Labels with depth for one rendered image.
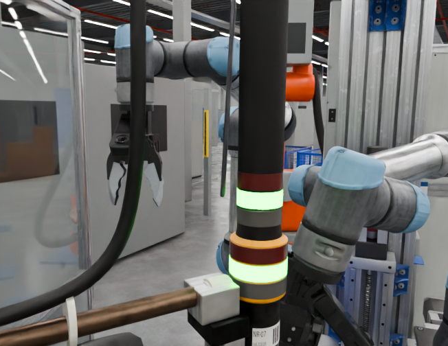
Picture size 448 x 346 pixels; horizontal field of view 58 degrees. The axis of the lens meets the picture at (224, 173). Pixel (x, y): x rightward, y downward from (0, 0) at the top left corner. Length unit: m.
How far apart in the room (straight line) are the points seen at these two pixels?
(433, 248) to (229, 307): 2.13
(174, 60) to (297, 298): 0.54
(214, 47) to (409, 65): 0.64
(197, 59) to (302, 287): 0.49
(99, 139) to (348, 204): 3.81
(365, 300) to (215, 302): 1.06
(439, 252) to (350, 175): 1.92
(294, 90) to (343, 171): 3.90
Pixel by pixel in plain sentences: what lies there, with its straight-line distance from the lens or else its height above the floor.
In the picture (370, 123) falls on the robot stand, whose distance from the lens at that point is 1.26.
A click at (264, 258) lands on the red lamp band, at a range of 0.29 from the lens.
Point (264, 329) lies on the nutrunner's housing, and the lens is 0.31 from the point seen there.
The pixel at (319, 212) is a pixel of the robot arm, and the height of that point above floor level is 1.55.
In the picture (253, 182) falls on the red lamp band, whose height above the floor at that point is 1.62.
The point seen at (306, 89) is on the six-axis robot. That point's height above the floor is 1.90.
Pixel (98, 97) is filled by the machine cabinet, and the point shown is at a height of 1.78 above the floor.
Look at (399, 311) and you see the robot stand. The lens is 1.41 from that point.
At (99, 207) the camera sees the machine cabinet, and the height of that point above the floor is 0.68.
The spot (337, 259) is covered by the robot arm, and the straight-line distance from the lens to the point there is 0.52.
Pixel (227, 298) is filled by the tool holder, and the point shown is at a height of 1.54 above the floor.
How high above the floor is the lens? 1.67
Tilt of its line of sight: 9 degrees down
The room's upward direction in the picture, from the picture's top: 1 degrees clockwise
